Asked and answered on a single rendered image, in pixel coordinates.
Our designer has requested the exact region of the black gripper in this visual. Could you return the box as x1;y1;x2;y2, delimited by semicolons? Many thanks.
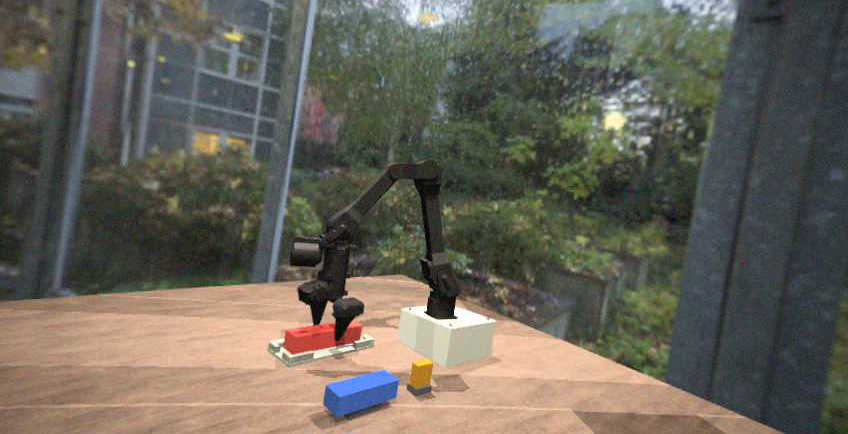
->
309;267;365;341

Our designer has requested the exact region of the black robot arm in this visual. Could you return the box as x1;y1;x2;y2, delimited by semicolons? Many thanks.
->
290;160;461;320

